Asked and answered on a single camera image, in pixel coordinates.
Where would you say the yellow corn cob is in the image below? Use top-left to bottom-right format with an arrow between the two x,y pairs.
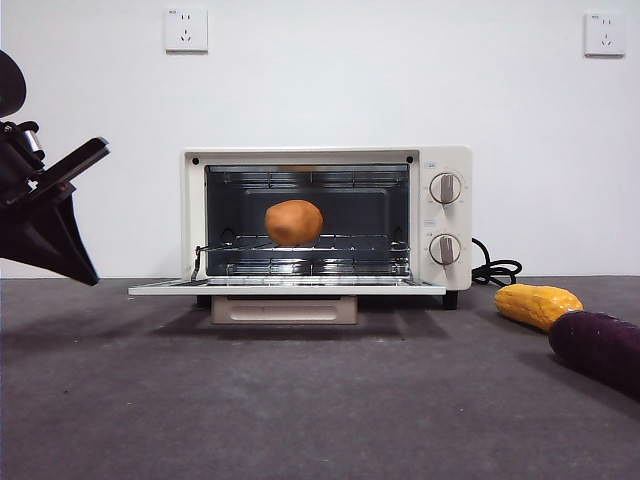
494,283 -> 585,334

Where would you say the metal wire oven rack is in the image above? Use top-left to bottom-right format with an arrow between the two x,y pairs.
193,233 -> 412,281

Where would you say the purple corn cob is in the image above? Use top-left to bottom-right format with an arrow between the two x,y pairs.
547,310 -> 640,404

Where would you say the cream Toshiba toaster oven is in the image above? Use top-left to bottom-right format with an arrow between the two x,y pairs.
180,145 -> 474,311

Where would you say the brown potato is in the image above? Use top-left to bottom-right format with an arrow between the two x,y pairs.
264,199 -> 324,246

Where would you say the round cream oven knob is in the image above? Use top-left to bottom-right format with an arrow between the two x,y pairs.
429,172 -> 463,206
428,233 -> 463,266

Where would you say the white wall socket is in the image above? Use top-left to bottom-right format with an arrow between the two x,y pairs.
165,7 -> 209,55
583,12 -> 627,59

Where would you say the glass oven door with handle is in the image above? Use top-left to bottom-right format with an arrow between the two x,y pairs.
127,279 -> 448,326

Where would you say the black oven power cord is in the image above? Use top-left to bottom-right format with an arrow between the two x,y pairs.
471,237 -> 524,287

